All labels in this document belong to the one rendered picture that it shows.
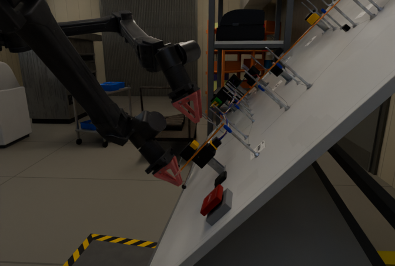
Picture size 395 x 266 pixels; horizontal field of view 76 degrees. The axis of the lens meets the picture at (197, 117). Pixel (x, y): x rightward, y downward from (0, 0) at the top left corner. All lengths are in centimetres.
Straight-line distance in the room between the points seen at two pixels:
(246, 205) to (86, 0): 931
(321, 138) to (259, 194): 13
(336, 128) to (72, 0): 957
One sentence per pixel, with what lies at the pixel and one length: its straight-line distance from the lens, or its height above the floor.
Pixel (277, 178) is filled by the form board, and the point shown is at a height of 119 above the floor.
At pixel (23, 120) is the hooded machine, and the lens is 509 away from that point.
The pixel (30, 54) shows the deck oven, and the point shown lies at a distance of 595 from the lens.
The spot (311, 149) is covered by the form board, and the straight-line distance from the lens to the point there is 42.
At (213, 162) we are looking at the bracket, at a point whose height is 109.
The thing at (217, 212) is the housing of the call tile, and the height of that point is 109.
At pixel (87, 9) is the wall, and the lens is 952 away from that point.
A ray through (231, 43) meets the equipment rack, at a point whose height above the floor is 144.
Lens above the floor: 138
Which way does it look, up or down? 14 degrees down
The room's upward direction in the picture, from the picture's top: straight up
